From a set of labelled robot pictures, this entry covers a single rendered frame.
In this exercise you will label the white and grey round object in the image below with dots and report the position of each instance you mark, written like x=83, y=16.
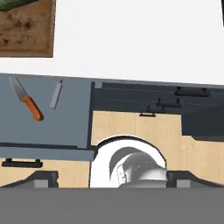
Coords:
x=131, y=163

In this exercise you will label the dark grey drawer stack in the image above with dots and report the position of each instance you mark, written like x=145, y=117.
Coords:
x=198, y=119

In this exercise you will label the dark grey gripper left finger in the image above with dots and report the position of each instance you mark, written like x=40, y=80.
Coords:
x=46, y=177

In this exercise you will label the wooden cutting board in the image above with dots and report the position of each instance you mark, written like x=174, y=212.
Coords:
x=26, y=29

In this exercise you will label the green cucumber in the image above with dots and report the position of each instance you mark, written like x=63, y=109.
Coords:
x=11, y=3

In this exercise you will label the grey-blue open drawer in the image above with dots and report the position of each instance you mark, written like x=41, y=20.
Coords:
x=70, y=122

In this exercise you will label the grey peeler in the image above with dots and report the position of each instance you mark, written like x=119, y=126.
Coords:
x=55, y=95

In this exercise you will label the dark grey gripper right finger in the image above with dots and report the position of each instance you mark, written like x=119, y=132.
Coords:
x=182, y=176

